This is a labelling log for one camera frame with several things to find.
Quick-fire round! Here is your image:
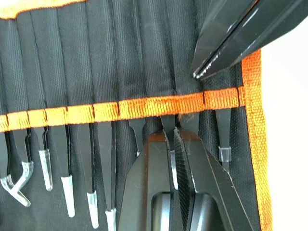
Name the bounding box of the black pointed tweezers clear cap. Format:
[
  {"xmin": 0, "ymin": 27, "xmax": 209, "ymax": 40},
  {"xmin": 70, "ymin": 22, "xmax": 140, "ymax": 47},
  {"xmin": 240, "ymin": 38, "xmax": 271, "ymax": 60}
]
[
  {"xmin": 159, "ymin": 115, "xmax": 180, "ymax": 191},
  {"xmin": 128, "ymin": 119, "xmax": 147, "ymax": 157},
  {"xmin": 60, "ymin": 124, "xmax": 76, "ymax": 218},
  {"xmin": 86, "ymin": 122, "xmax": 100, "ymax": 230},
  {"xmin": 98, "ymin": 121, "xmax": 118, "ymax": 231},
  {"xmin": 38, "ymin": 127, "xmax": 53, "ymax": 192}
]

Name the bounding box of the black tool roll orange trim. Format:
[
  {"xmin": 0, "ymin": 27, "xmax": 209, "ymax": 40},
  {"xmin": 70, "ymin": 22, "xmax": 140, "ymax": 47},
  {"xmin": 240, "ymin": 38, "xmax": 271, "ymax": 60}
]
[{"xmin": 0, "ymin": 0, "xmax": 274, "ymax": 231}]

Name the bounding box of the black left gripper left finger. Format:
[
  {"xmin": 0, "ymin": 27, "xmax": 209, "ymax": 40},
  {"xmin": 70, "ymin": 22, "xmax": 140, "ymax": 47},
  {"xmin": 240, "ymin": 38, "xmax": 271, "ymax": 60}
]
[{"xmin": 117, "ymin": 129, "xmax": 172, "ymax": 231}]

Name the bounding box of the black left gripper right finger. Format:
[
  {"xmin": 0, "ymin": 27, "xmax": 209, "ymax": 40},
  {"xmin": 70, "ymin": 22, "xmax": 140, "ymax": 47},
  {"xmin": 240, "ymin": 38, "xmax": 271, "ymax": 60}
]
[{"xmin": 173, "ymin": 127, "xmax": 254, "ymax": 231}]

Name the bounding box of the black bent tweezers clear cap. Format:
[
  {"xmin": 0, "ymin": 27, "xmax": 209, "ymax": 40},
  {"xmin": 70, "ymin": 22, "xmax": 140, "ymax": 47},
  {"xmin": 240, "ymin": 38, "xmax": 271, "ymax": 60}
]
[
  {"xmin": 0, "ymin": 131, "xmax": 31, "ymax": 208},
  {"xmin": 8, "ymin": 129, "xmax": 35, "ymax": 191}
]

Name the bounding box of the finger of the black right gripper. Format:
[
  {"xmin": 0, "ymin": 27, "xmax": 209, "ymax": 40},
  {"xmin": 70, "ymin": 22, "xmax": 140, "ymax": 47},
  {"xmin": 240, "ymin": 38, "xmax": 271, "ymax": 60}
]
[
  {"xmin": 192, "ymin": 0, "xmax": 257, "ymax": 75},
  {"xmin": 195, "ymin": 0, "xmax": 308, "ymax": 80}
]

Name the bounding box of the black flat tweezers clear sleeve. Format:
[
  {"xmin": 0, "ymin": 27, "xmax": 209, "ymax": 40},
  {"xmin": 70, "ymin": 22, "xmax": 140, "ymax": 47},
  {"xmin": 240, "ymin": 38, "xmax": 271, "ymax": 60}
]
[{"xmin": 215, "ymin": 107, "xmax": 232, "ymax": 174}]

